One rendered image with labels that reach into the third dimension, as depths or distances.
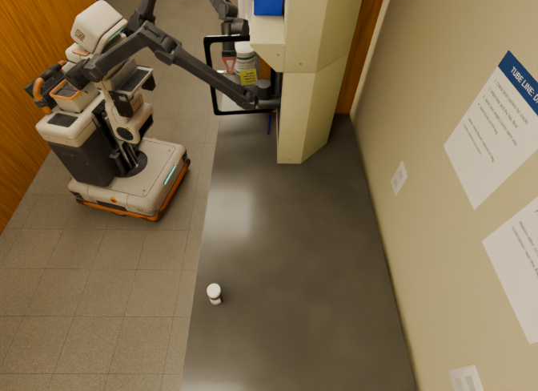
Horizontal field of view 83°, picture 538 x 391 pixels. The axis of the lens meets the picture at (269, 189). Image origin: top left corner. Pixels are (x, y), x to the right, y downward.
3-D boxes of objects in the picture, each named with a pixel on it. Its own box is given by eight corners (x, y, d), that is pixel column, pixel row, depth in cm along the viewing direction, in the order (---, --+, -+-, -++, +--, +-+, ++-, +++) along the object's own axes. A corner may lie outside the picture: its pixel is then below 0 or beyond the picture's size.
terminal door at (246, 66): (274, 112, 158) (277, 34, 126) (214, 115, 155) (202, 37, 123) (273, 110, 158) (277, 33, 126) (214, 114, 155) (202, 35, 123)
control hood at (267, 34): (281, 27, 125) (283, 1, 117) (283, 73, 105) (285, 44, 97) (253, 26, 125) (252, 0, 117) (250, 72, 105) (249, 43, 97)
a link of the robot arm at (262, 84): (246, 94, 138) (242, 108, 134) (244, 73, 128) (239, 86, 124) (272, 98, 137) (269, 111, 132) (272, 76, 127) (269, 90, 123)
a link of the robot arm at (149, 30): (153, 11, 113) (142, 26, 108) (178, 42, 122) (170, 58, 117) (90, 57, 137) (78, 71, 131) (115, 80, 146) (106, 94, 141)
